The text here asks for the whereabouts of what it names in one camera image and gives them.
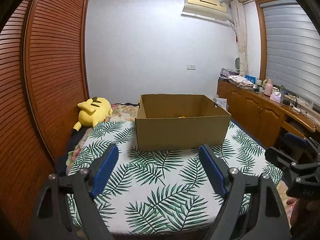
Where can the palm leaf bed sheet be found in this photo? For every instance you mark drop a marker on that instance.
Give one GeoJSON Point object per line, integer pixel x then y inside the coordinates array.
{"type": "Point", "coordinates": [148, 193]}

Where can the pink tissue box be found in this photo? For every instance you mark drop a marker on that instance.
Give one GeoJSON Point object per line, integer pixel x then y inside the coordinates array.
{"type": "Point", "coordinates": [275, 96]}

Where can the small white fan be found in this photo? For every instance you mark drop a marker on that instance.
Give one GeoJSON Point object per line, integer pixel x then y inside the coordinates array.
{"type": "Point", "coordinates": [237, 65]}

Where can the wooden sideboard cabinet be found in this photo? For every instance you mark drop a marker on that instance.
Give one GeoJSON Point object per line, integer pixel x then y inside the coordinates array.
{"type": "Point", "coordinates": [263, 119]}

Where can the brown cardboard box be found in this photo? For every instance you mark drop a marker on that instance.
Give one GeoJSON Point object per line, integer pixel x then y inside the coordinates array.
{"type": "Point", "coordinates": [158, 127]}

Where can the yellow Pikachu plush toy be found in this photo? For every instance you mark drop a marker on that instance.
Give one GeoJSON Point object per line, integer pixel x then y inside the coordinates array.
{"type": "Point", "coordinates": [92, 112]}

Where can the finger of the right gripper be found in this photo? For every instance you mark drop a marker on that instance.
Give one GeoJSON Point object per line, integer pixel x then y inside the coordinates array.
{"type": "Point", "coordinates": [290, 167]}
{"type": "Point", "coordinates": [307, 144]}

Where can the pink thermos bottle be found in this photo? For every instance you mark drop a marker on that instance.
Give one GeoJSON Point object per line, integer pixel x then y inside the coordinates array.
{"type": "Point", "coordinates": [268, 87]}

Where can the person's right hand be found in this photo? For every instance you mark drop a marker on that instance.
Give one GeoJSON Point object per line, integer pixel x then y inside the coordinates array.
{"type": "Point", "coordinates": [301, 207]}

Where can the folded floral clothes pile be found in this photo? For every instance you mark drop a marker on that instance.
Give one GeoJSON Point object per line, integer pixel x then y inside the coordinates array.
{"type": "Point", "coordinates": [233, 77]}

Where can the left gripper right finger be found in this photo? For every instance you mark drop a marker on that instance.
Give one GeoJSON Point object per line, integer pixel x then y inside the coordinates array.
{"type": "Point", "coordinates": [231, 184]}

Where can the wooden louvered wardrobe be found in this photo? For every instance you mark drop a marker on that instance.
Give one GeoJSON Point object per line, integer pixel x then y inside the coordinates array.
{"type": "Point", "coordinates": [43, 78]}

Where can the white air conditioner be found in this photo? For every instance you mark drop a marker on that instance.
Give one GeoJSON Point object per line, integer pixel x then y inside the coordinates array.
{"type": "Point", "coordinates": [207, 8]}

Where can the white wall switch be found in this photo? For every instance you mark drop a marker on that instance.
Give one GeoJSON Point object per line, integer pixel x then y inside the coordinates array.
{"type": "Point", "coordinates": [191, 67]}

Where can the grey window blind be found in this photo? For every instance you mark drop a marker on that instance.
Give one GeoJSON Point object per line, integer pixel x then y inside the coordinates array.
{"type": "Point", "coordinates": [292, 48]}

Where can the cream curtain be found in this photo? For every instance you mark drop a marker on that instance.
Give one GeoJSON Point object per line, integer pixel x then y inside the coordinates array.
{"type": "Point", "coordinates": [241, 33]}

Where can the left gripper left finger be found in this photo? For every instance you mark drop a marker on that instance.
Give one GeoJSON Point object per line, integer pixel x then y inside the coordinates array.
{"type": "Point", "coordinates": [85, 186]}

